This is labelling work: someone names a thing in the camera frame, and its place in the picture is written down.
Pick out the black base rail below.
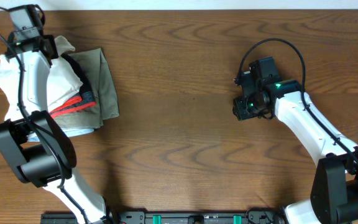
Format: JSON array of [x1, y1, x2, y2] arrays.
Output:
[[40, 210, 287, 224]]

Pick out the left black cable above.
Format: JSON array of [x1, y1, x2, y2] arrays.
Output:
[[0, 1, 91, 224]]

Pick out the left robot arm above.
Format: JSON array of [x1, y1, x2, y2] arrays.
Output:
[[0, 4, 113, 223]]

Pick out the white printed t-shirt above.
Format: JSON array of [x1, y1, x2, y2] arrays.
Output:
[[0, 35, 83, 121]]

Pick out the olive folded trousers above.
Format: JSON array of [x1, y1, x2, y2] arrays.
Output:
[[55, 49, 119, 129]]

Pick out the dark red-trimmed folded garment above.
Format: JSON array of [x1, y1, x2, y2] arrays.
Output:
[[49, 54, 96, 118]]

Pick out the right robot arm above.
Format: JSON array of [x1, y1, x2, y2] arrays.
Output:
[[233, 57, 358, 223]]

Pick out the light blue folded garment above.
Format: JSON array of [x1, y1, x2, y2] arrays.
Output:
[[27, 128, 94, 142]]

